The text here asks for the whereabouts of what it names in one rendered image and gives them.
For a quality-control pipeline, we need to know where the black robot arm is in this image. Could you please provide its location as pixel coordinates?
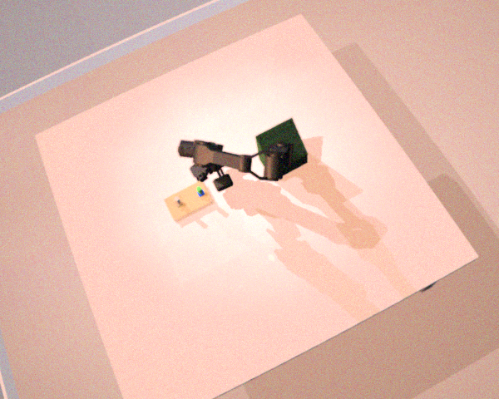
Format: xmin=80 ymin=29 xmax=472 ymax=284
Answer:
xmin=177 ymin=140 xmax=294 ymax=183

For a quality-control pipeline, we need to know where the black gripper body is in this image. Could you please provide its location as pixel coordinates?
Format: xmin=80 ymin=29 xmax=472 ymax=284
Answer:
xmin=207 ymin=165 xmax=234 ymax=192

